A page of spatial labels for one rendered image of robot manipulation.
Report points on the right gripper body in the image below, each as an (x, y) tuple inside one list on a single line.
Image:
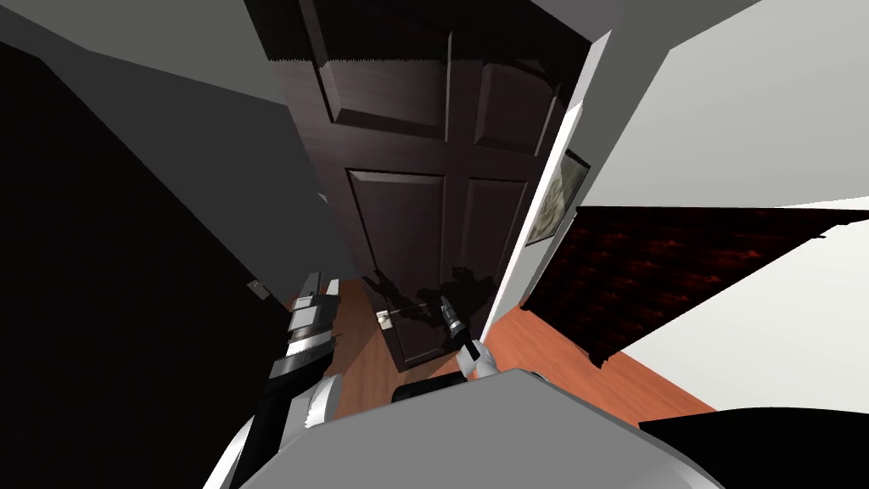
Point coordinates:
[(468, 291)]

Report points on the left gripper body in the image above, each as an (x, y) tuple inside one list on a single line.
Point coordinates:
[(313, 318)]

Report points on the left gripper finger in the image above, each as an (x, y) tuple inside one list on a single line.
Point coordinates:
[(333, 288), (316, 282)]

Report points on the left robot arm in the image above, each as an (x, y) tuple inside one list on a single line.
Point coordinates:
[(285, 401)]

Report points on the dark brown panelled door leaf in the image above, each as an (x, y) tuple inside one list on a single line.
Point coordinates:
[(407, 204)]

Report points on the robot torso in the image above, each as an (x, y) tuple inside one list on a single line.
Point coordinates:
[(489, 441)]

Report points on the framed picture on wall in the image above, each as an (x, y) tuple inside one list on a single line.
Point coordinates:
[(557, 198)]

